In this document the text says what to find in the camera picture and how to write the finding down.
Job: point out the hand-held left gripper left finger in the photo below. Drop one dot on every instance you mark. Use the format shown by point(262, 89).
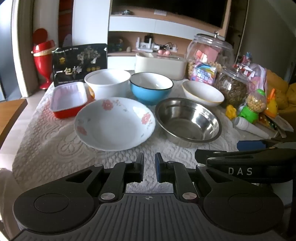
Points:
point(140, 165)

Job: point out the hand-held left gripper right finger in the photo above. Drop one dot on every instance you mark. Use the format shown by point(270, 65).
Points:
point(158, 165)

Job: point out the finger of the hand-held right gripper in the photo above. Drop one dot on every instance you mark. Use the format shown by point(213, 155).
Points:
point(251, 145)
point(208, 153)

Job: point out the stainless steel bowl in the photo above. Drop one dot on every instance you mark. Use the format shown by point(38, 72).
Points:
point(187, 120)

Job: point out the white floral plate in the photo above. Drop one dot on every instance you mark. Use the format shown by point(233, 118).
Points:
point(115, 125)

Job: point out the white bowl with yellow rim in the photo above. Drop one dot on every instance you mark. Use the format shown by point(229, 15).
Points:
point(201, 92)

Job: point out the blue enamel bowl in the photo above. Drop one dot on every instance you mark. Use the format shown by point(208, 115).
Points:
point(150, 95)

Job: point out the deep white bowl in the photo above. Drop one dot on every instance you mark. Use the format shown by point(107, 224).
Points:
point(106, 80)

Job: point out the white tube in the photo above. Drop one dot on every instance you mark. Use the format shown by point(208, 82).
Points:
point(247, 126)

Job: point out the pile of printed cards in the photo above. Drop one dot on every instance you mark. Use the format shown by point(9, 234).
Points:
point(277, 125)

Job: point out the green gumball machine toy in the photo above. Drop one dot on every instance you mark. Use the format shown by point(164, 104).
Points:
point(255, 102)

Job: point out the orange duck toy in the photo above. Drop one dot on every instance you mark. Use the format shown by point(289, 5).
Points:
point(271, 106)

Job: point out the small glass seed jar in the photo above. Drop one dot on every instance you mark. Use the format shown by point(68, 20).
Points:
point(233, 90)

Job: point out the yellow cushion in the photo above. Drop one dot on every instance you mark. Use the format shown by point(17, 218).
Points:
point(282, 90)

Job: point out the pink plastic bag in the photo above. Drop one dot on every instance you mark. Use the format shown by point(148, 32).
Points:
point(256, 74)

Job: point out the colourful candy packet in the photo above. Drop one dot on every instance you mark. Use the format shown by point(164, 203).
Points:
point(205, 73)

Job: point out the red and white toy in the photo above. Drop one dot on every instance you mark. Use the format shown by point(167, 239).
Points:
point(247, 59)

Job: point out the white lace tablecloth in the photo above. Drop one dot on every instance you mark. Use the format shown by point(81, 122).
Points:
point(53, 143)

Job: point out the cream tissue box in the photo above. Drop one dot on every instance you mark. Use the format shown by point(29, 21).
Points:
point(159, 67)

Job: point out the red rectangular baking dish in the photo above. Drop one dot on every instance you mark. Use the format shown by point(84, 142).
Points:
point(69, 97)

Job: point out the large glass snack jar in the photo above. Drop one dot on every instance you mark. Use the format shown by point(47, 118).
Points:
point(208, 53)

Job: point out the pink figurine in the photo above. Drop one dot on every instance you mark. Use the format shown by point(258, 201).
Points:
point(164, 52)

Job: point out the white charging stand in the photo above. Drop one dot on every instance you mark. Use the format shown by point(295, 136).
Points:
point(144, 46)

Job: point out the black snack bag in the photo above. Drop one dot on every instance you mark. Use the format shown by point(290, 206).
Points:
point(78, 62)

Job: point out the dark toy vehicle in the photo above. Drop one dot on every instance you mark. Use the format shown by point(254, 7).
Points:
point(115, 45)

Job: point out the wooden side table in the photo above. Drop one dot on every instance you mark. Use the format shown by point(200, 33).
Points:
point(11, 115)

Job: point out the red trash bin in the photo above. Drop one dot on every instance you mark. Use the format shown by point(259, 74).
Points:
point(44, 64)

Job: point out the white and wood cabinet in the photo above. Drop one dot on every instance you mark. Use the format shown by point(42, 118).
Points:
point(138, 25)

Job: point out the black television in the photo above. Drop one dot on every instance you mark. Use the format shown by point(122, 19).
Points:
point(173, 9)

